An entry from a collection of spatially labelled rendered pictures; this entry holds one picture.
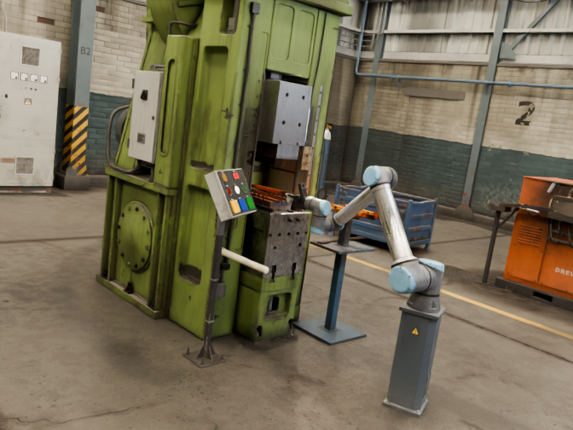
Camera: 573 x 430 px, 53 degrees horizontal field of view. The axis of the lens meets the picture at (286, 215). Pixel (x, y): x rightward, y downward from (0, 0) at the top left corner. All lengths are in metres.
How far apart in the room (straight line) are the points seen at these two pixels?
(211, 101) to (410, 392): 2.21
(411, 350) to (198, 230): 1.64
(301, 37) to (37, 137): 5.29
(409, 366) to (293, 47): 2.16
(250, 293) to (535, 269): 3.61
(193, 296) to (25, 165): 5.00
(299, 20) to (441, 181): 8.21
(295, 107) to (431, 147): 8.35
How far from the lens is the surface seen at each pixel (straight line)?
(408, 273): 3.07
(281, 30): 3.90
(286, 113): 3.76
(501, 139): 11.27
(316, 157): 4.23
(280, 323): 4.10
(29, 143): 8.55
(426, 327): 3.28
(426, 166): 12.03
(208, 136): 3.89
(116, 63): 9.68
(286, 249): 3.90
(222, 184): 3.24
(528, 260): 6.65
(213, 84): 3.90
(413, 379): 3.40
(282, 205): 3.86
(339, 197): 7.81
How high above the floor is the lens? 1.57
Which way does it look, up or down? 10 degrees down
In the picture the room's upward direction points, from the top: 8 degrees clockwise
